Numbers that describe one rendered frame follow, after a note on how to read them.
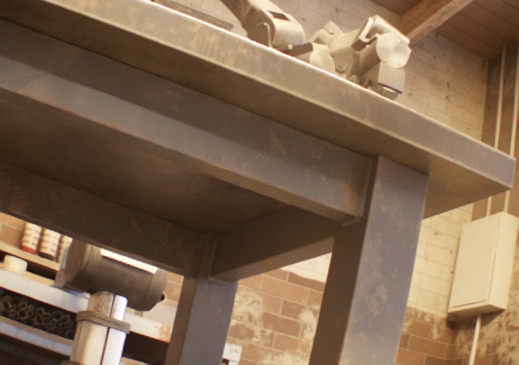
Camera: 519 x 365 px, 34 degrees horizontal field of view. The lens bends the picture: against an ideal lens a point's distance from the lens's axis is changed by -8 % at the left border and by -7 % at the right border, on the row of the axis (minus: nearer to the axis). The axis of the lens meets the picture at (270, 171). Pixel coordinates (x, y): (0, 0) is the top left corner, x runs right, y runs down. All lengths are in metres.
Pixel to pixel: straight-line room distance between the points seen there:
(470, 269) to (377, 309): 3.00
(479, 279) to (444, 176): 2.85
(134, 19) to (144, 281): 1.11
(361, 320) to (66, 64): 0.46
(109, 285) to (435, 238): 2.50
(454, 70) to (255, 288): 1.62
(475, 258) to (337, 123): 3.05
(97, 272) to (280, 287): 1.90
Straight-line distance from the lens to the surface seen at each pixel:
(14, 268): 2.88
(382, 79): 1.30
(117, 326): 1.98
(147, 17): 0.97
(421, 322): 4.14
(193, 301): 1.59
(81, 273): 1.96
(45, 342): 2.62
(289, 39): 1.49
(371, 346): 1.07
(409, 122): 1.08
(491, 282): 3.92
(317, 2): 4.26
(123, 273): 1.97
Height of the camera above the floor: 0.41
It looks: 20 degrees up
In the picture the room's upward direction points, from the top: 12 degrees clockwise
